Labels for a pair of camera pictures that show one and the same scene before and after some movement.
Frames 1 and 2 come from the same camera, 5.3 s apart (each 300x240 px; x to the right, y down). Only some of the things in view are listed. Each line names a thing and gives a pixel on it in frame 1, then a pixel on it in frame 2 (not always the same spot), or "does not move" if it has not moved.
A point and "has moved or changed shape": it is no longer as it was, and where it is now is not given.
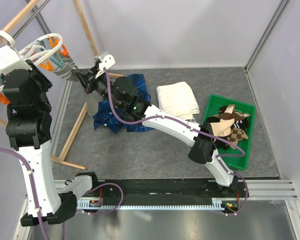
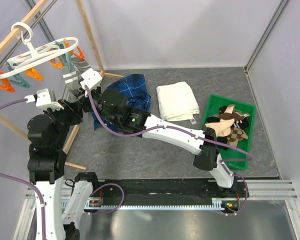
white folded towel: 178,99 does not move
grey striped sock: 66,70 to 80,65
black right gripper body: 100,84 to 84,100
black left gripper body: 41,79 to 68,116
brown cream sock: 222,128 does not move
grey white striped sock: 93,99 has moved or changed shape
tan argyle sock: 235,135 does not move
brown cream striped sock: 230,114 does not move
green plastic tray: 214,103 does not move
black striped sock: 241,123 does not move
